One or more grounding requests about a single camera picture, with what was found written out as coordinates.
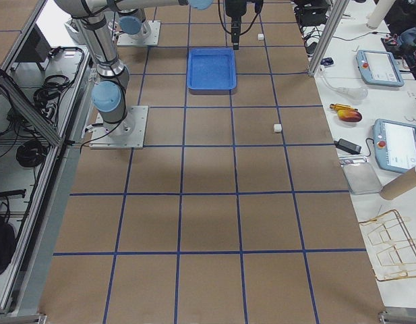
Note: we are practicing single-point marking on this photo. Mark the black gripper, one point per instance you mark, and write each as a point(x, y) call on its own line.
point(234, 9)

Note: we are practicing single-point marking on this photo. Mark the blue plastic tray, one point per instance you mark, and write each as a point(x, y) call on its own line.
point(211, 69)

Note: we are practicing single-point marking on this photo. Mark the red yellow mango toy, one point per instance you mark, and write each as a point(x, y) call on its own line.
point(349, 115)

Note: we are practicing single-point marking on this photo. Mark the teach pendant far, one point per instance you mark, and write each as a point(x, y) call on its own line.
point(378, 68)

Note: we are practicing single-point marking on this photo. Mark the teach pendant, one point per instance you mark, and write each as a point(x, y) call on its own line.
point(378, 68)
point(395, 145)

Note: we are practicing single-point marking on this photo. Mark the black power adapter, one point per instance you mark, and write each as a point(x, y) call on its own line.
point(347, 146)

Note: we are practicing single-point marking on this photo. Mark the teach pendant near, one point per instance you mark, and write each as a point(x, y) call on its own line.
point(395, 145)

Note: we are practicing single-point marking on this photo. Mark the cardboard tube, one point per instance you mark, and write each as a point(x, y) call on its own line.
point(400, 185)

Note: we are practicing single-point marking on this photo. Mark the aluminium frame post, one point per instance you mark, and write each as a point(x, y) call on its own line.
point(333, 21)

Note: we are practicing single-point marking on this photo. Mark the gold wire rack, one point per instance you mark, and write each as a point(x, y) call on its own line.
point(391, 245)

